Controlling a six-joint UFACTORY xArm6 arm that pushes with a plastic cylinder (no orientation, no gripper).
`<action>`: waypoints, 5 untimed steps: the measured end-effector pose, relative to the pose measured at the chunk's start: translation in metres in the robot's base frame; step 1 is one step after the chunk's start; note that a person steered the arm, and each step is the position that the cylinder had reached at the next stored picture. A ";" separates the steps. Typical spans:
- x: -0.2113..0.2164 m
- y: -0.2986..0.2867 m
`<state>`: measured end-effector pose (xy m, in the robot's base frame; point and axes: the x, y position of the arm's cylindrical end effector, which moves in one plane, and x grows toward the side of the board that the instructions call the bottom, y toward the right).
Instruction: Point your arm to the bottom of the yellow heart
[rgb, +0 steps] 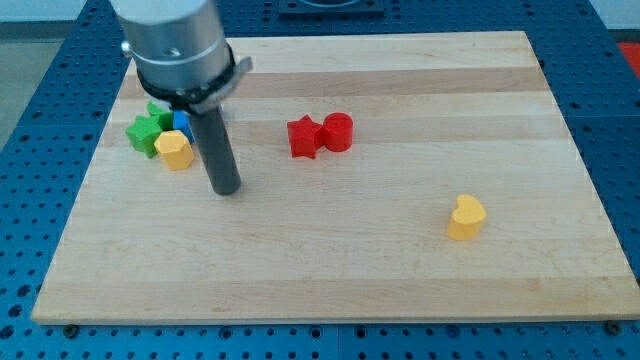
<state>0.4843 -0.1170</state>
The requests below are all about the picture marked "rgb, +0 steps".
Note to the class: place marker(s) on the yellow heart block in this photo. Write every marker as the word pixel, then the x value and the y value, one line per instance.
pixel 467 218

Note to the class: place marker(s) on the green block behind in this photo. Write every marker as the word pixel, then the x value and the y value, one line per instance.
pixel 163 116

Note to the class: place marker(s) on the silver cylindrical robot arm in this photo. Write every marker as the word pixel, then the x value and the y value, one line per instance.
pixel 180 51

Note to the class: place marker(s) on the wooden board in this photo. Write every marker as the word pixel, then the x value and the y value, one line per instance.
pixel 357 236

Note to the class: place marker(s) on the blue block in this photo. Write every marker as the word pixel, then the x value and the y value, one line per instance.
pixel 181 123

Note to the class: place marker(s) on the green star block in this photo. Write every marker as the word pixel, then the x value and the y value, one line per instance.
pixel 143 133

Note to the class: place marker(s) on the red star block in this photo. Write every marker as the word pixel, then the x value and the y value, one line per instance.
pixel 305 137

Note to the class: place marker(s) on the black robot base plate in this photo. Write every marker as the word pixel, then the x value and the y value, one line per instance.
pixel 292 9

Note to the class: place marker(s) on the yellow hexagon block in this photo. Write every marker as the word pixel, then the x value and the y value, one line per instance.
pixel 175 150

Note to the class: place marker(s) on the red cylinder block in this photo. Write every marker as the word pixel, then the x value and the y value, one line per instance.
pixel 338 129

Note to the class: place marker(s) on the dark grey pointer rod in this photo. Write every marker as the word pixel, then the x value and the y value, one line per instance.
pixel 216 152

